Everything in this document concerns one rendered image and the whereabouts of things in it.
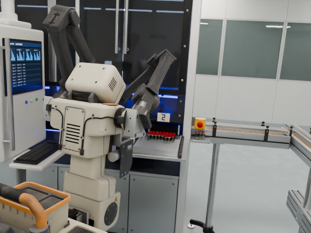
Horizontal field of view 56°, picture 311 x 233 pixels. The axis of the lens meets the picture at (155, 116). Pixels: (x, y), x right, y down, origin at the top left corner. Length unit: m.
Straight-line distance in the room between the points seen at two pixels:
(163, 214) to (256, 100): 4.85
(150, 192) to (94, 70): 1.20
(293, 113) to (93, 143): 6.08
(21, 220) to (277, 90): 6.18
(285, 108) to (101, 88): 5.98
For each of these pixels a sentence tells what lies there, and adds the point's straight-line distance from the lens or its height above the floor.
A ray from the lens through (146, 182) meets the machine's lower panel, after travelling 2.18.
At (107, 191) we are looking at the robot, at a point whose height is 0.85.
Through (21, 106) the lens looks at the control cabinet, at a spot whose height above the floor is 1.09.
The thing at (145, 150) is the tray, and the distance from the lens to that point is 1.69.
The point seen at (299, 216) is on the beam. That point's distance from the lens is 2.16.
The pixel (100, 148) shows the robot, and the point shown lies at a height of 1.04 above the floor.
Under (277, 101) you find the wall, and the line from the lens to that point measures 6.85.
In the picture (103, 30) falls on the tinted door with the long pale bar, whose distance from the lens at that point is 2.07.
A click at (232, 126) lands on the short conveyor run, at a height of 0.97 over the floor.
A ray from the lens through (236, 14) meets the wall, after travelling 6.66.
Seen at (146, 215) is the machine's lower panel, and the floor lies 0.27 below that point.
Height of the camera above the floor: 1.44
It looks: 12 degrees down
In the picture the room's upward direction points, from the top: 3 degrees clockwise
